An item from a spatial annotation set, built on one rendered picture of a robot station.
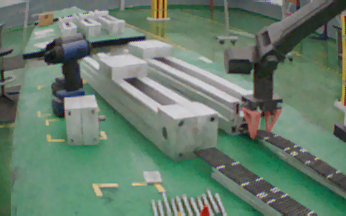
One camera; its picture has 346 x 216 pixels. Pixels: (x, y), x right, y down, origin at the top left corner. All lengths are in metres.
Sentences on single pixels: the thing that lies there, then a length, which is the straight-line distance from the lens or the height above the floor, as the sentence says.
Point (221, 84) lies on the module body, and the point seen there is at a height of 0.86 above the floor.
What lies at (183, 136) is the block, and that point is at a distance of 1.01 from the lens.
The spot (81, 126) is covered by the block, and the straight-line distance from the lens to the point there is 1.09.
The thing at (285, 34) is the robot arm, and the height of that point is 1.08.
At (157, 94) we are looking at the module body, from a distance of 1.25.
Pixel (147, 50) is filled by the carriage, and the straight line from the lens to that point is 1.65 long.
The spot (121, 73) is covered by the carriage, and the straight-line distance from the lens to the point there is 1.36.
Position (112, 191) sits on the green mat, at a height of 0.78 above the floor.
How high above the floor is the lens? 1.18
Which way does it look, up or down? 17 degrees down
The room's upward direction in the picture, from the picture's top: straight up
